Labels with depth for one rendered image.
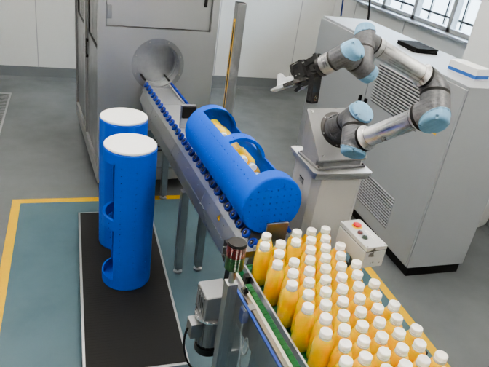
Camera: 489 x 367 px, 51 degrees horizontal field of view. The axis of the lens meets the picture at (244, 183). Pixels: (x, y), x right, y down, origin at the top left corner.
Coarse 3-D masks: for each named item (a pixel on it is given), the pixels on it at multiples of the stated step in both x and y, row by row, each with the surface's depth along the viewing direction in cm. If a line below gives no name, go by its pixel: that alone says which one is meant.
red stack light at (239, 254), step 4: (228, 248) 161; (232, 248) 161; (244, 248) 161; (228, 252) 162; (232, 252) 161; (236, 252) 160; (240, 252) 161; (244, 252) 162; (228, 256) 162; (232, 256) 161; (236, 256) 161; (240, 256) 162; (244, 256) 164
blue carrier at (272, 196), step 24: (192, 120) 277; (192, 144) 274; (216, 144) 248; (240, 144) 283; (216, 168) 241; (240, 168) 225; (264, 168) 256; (240, 192) 217; (264, 192) 214; (288, 192) 219; (240, 216) 220; (264, 216) 221; (288, 216) 226
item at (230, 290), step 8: (224, 280) 170; (224, 288) 171; (232, 288) 169; (224, 296) 171; (232, 296) 171; (224, 304) 172; (232, 304) 172; (224, 312) 173; (232, 312) 174; (224, 320) 175; (224, 328) 177; (216, 336) 182; (224, 336) 179; (216, 344) 182; (224, 344) 181; (216, 352) 183; (224, 352) 183; (216, 360) 183; (224, 360) 185
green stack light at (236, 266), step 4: (228, 260) 163; (232, 260) 162; (236, 260) 162; (240, 260) 163; (224, 264) 166; (228, 264) 163; (232, 264) 163; (236, 264) 163; (240, 264) 164; (228, 268) 164; (232, 268) 163; (236, 268) 164; (240, 268) 164; (236, 272) 164
